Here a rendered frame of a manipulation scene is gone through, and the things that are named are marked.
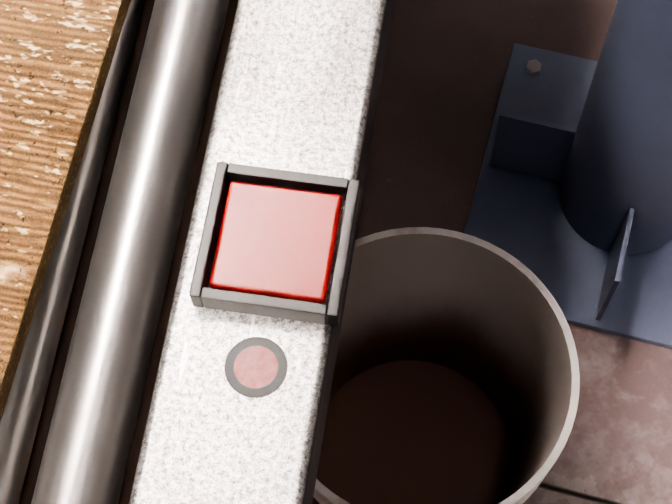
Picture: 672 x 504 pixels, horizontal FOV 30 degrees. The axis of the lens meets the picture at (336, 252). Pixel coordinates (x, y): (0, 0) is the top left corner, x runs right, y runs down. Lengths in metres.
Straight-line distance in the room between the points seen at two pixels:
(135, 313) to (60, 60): 0.15
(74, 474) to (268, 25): 0.27
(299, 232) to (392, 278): 0.70
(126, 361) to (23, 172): 0.11
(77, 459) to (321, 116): 0.22
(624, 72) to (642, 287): 0.41
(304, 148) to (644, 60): 0.65
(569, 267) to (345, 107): 0.98
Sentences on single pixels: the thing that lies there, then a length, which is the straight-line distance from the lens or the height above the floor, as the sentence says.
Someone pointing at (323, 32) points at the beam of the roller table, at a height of 0.92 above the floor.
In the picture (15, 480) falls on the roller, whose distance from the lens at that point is 0.65.
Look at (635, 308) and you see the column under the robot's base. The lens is 1.63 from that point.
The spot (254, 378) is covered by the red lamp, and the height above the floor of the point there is 0.92.
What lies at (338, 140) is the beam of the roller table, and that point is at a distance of 0.68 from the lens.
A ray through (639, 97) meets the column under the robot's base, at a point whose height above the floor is 0.39.
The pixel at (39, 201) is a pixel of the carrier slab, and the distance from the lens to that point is 0.67.
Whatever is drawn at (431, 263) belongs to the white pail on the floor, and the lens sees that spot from 1.31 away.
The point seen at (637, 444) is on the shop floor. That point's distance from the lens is 1.60.
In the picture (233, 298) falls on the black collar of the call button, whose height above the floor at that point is 0.93.
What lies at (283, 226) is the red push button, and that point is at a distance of 0.65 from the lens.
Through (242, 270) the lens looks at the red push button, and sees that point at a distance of 0.64.
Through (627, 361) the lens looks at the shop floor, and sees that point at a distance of 1.62.
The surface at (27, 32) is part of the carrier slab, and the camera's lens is 0.72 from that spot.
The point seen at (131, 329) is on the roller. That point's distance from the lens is 0.65.
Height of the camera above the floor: 1.52
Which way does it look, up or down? 68 degrees down
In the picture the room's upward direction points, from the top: 4 degrees counter-clockwise
